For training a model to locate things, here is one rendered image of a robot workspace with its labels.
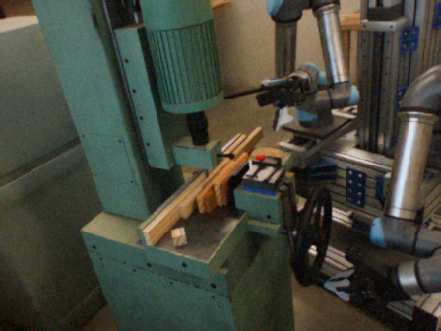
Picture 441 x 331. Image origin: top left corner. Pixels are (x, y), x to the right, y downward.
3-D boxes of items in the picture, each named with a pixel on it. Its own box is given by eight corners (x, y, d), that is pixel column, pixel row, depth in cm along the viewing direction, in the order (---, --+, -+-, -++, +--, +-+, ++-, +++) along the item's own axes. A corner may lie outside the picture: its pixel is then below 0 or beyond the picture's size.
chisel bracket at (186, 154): (214, 175, 117) (209, 150, 113) (175, 168, 124) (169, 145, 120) (225, 164, 123) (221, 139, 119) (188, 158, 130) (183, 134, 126)
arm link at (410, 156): (401, 56, 101) (365, 246, 102) (452, 57, 95) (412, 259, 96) (407, 69, 110) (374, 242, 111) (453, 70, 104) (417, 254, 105)
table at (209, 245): (244, 293, 95) (241, 274, 92) (146, 261, 110) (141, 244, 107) (319, 169, 140) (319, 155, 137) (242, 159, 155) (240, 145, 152)
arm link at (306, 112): (330, 118, 141) (330, 89, 136) (299, 124, 141) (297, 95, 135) (323, 111, 148) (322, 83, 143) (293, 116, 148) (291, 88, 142)
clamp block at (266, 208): (279, 226, 111) (277, 199, 106) (236, 217, 117) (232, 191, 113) (296, 197, 122) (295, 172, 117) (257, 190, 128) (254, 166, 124)
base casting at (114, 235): (229, 298, 111) (225, 274, 107) (86, 250, 139) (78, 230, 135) (286, 209, 144) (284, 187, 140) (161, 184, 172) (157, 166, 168)
